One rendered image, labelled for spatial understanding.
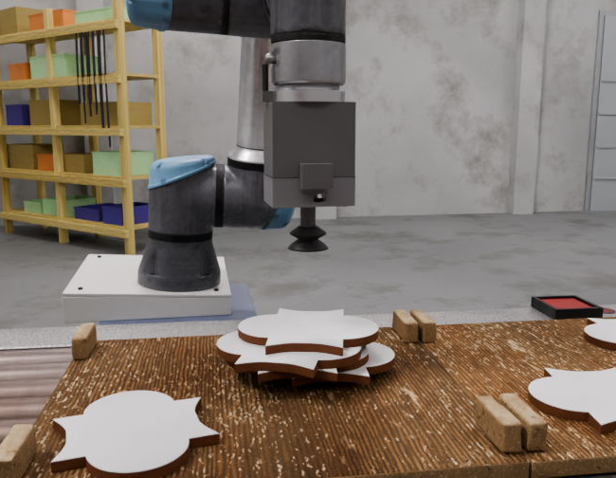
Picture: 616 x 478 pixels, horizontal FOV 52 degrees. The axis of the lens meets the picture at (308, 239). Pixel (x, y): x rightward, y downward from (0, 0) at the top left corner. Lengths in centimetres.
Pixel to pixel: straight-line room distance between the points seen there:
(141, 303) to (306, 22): 65
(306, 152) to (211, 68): 758
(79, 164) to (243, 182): 567
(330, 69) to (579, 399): 39
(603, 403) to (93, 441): 45
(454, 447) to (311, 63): 37
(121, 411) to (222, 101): 764
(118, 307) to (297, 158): 59
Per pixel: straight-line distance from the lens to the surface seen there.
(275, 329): 68
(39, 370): 82
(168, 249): 113
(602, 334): 87
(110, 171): 628
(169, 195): 112
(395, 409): 62
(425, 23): 879
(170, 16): 73
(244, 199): 112
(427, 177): 876
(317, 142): 63
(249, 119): 111
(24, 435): 56
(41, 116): 725
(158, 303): 113
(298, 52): 62
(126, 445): 55
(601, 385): 70
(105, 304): 113
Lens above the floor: 120
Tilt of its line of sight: 10 degrees down
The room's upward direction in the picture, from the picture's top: straight up
